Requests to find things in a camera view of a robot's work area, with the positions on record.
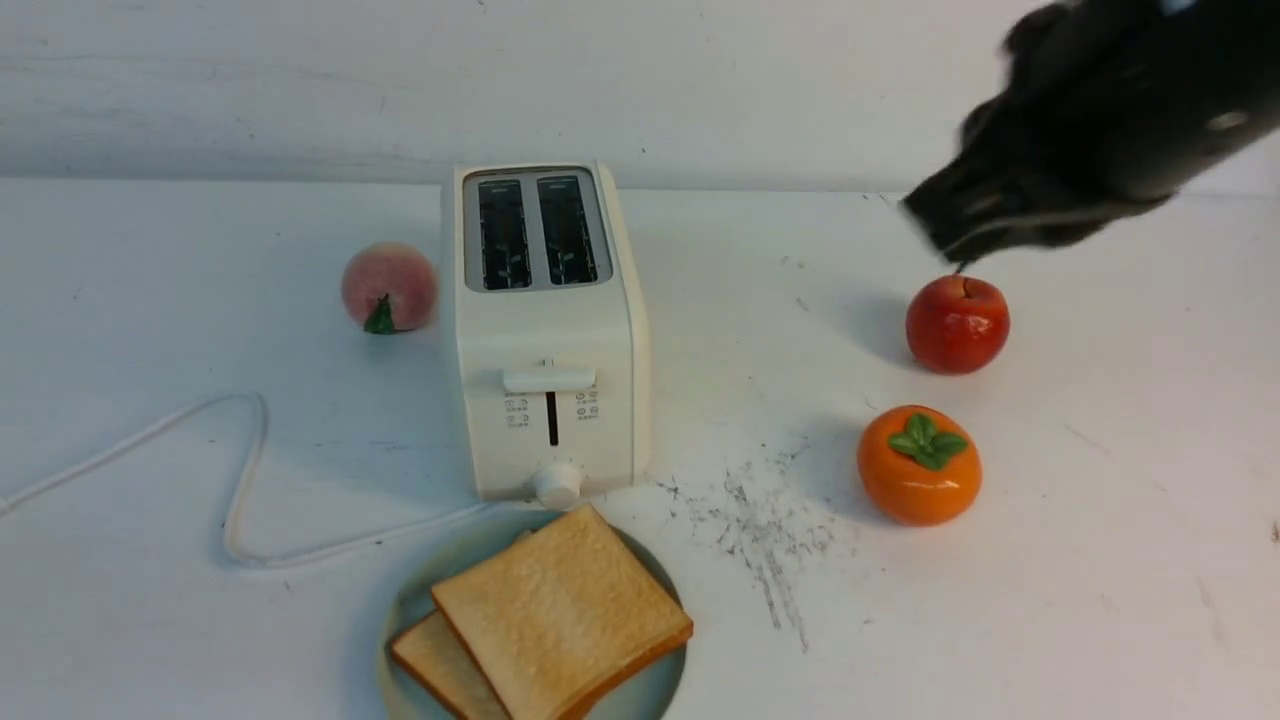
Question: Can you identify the white power cable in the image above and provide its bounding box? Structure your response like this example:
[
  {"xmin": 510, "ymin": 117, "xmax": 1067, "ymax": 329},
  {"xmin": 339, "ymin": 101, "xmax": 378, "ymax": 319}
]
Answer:
[{"xmin": 0, "ymin": 392, "xmax": 497, "ymax": 569}]

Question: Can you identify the light blue round plate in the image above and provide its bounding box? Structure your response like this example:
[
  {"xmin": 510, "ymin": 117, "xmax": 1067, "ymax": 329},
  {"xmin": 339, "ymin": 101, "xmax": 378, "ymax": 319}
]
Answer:
[{"xmin": 372, "ymin": 510, "xmax": 687, "ymax": 719}]

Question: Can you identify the toast slice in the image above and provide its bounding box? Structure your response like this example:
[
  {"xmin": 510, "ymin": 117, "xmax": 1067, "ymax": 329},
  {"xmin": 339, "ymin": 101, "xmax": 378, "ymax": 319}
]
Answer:
[
  {"xmin": 431, "ymin": 503, "xmax": 694, "ymax": 719},
  {"xmin": 384, "ymin": 550, "xmax": 509, "ymax": 719}
]

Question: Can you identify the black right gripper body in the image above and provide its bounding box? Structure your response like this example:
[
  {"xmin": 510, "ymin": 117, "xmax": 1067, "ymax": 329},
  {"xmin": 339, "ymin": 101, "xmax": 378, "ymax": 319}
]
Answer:
[{"xmin": 961, "ymin": 1, "xmax": 1277, "ymax": 222}]

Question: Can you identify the red apple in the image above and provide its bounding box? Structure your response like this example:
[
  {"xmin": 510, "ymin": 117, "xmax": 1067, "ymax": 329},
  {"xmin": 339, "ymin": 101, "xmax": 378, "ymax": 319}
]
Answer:
[{"xmin": 905, "ymin": 274, "xmax": 1011, "ymax": 375}]

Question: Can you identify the orange persimmon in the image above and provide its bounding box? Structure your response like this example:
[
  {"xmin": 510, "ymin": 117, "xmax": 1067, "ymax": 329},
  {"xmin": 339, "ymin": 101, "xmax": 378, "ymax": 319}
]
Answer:
[{"xmin": 856, "ymin": 405, "xmax": 984, "ymax": 527}]

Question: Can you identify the pink peach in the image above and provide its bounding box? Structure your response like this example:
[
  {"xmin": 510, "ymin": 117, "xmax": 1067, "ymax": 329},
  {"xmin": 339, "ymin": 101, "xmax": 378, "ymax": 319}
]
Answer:
[{"xmin": 340, "ymin": 241, "xmax": 439, "ymax": 334}]

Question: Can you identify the white two-slot toaster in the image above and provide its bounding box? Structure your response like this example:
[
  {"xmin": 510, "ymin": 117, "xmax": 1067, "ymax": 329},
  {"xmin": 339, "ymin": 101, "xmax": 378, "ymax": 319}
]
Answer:
[{"xmin": 438, "ymin": 161, "xmax": 654, "ymax": 510}]

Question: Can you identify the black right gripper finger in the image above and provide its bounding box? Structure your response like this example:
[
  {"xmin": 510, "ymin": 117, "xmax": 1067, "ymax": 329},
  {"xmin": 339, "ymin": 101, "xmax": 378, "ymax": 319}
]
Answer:
[
  {"xmin": 925, "ymin": 206, "xmax": 1111, "ymax": 269},
  {"xmin": 902, "ymin": 150, "xmax": 1053, "ymax": 237}
]

